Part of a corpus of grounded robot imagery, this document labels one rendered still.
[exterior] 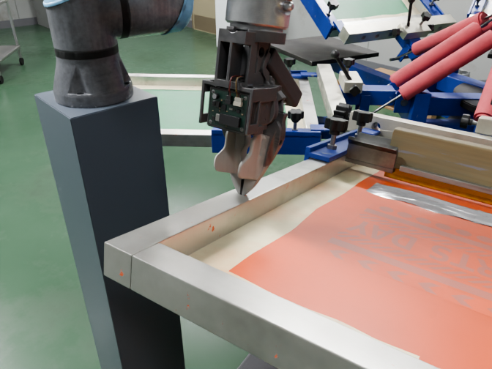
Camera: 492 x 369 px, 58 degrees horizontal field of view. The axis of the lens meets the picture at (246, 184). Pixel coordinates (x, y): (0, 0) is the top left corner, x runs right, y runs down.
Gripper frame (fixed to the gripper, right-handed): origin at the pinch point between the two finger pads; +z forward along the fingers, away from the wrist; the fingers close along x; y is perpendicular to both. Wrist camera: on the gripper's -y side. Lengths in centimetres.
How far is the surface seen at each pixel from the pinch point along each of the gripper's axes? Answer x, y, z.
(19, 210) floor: -211, -95, 100
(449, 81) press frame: 4, -131, -11
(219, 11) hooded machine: -339, -460, -37
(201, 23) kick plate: -449, -567, -19
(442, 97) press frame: 7, -106, -7
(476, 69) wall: -20, -456, -9
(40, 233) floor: -179, -88, 102
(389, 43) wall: -115, -479, -23
